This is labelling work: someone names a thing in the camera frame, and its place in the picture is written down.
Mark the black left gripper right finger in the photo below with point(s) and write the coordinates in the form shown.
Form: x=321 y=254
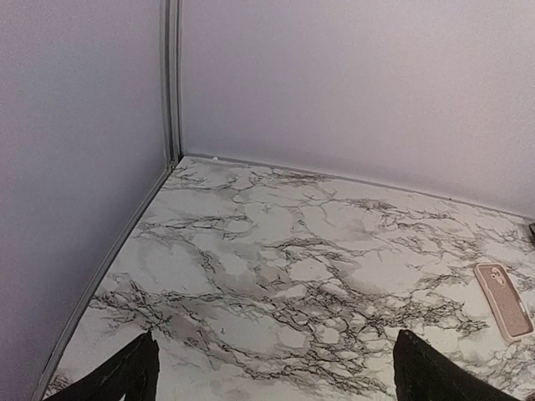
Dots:
x=422 y=373

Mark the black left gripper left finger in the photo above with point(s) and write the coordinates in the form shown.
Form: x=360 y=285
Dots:
x=130 y=374

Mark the pink phone case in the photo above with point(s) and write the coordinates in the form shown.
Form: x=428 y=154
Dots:
x=507 y=307

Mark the black patterned rectangular plate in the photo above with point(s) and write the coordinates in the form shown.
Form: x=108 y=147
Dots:
x=531 y=228

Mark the left aluminium corner post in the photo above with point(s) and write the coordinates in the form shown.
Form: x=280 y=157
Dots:
x=170 y=42

